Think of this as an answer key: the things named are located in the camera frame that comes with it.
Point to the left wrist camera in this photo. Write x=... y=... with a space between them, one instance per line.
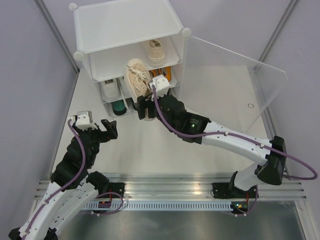
x=83 y=120

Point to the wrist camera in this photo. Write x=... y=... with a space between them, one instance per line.
x=161 y=85
x=83 y=120

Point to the orange canvas sneaker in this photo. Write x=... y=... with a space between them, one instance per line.
x=154 y=73
x=166 y=72

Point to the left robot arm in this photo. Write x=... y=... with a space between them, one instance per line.
x=71 y=185

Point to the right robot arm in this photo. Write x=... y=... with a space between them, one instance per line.
x=267 y=155

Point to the beige sneaker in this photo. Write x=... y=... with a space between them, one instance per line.
x=155 y=52
x=137 y=78

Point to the white plastic shoe cabinet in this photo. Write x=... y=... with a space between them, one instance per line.
x=110 y=34

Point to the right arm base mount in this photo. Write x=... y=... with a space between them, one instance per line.
x=221 y=190

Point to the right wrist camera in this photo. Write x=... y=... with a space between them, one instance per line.
x=161 y=85

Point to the white sneaker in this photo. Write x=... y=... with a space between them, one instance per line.
x=124 y=91
x=110 y=89

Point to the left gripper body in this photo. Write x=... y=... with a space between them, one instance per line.
x=98 y=137

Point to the aluminium frame rail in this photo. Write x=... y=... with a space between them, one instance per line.
x=199 y=189

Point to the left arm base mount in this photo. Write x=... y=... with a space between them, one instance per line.
x=112 y=191

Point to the translucent cabinet door panel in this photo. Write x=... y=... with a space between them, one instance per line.
x=226 y=87

